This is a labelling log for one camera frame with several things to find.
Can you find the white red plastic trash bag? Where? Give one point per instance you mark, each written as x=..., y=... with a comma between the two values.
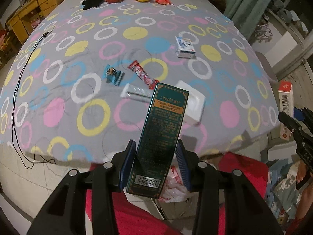
x=174, y=190

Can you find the chair with pink clothes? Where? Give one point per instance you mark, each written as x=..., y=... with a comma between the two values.
x=7, y=48

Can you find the teal candy wrapper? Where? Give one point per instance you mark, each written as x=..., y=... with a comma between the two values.
x=113, y=76

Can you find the silver foil sachet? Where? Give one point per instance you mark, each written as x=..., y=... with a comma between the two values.
x=136, y=93

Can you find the wooden desk with drawers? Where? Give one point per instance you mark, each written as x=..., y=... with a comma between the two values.
x=20, y=21

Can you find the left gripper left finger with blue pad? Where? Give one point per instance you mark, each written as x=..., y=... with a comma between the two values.
x=64, y=210

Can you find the red snack wrapper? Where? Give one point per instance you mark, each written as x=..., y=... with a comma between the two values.
x=141, y=73

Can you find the white square box tray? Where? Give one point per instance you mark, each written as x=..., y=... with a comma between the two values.
x=195, y=104

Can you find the person right hand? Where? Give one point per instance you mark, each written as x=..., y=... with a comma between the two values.
x=306, y=196

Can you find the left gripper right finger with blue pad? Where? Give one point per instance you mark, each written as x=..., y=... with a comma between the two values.
x=246, y=211

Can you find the blue white carton box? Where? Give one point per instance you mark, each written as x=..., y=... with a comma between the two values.
x=185, y=48

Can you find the red white toothpaste box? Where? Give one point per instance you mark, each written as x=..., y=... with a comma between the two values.
x=285, y=91

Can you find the dark green tall box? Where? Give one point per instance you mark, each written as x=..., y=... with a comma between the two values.
x=158, y=141

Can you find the black white plush toy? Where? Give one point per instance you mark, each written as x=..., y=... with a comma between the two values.
x=88, y=4

